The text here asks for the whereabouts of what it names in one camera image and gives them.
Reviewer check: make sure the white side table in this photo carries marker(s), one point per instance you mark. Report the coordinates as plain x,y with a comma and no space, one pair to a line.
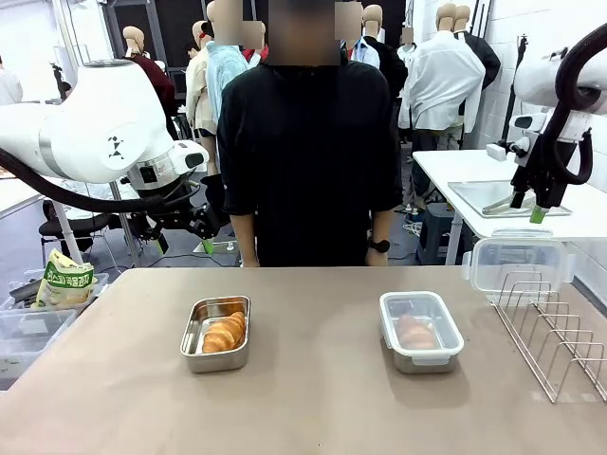
436,163

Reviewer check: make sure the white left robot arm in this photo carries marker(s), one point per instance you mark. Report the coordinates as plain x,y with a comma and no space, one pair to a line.
95,123

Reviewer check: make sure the dark red dress mannequin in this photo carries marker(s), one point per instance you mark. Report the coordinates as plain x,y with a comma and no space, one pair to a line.
161,85

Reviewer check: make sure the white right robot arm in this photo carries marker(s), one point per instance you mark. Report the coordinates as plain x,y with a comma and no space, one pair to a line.
533,80

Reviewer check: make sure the person left hand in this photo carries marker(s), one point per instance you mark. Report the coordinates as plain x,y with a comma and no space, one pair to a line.
376,260

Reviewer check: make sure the clear plastic storage bin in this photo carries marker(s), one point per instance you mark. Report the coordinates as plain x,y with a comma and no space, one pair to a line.
102,282
28,341

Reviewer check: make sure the beige shirt mannequin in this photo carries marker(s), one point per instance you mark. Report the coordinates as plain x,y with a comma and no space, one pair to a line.
196,95

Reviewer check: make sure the black office chair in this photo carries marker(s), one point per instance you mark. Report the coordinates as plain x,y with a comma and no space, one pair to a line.
76,225

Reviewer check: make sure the dark jacket blue shirt mannequin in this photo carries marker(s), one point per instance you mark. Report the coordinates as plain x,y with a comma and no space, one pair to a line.
367,54

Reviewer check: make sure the light blue shirt mannequin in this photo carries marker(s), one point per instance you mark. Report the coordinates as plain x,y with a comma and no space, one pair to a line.
223,71

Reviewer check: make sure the golden croissant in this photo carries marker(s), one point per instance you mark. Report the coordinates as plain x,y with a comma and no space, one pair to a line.
223,334
415,334

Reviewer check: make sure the black tripod stand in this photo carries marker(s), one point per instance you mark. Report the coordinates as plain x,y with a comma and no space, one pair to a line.
507,123

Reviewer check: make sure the standing person white shirt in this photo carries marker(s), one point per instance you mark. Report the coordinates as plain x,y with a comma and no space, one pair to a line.
9,87

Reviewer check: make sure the black jacket mannequin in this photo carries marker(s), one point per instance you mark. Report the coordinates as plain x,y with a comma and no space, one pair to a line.
486,57

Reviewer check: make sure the person torso black shirt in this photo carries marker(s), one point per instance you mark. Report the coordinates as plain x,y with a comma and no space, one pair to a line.
308,166

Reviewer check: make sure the white floor power strip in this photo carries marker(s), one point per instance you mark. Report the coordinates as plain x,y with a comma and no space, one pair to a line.
225,245

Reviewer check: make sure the person right forearm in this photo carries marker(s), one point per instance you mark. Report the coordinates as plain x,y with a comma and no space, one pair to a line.
244,237

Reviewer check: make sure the rectangular stainless steel container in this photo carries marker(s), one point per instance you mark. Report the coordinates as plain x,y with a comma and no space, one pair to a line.
213,362
422,367

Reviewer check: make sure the clear plastic container lid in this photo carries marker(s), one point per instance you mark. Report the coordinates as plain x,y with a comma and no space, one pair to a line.
517,260

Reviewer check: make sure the person left forearm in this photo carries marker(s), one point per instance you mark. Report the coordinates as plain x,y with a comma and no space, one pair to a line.
381,225

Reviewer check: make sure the clear plastic containers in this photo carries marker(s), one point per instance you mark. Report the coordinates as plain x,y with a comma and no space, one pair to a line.
427,308

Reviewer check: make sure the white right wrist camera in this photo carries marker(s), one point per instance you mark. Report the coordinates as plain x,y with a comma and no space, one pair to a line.
498,151

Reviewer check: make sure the grey plastic stool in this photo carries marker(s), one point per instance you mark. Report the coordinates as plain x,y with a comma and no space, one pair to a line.
436,227

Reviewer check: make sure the yellow green snack bag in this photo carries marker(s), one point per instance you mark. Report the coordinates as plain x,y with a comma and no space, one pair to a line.
64,284

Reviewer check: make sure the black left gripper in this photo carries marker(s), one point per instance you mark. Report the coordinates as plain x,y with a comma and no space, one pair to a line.
166,220

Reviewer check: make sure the black wristwatch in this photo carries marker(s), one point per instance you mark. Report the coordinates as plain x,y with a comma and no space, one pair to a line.
379,246

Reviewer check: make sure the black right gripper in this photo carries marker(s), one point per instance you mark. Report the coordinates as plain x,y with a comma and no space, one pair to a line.
538,173

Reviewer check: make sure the red top mannequin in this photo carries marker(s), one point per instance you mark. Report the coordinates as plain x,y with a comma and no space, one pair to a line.
251,54

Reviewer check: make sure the white shirt mannequin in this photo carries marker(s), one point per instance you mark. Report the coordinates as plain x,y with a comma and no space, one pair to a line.
441,80

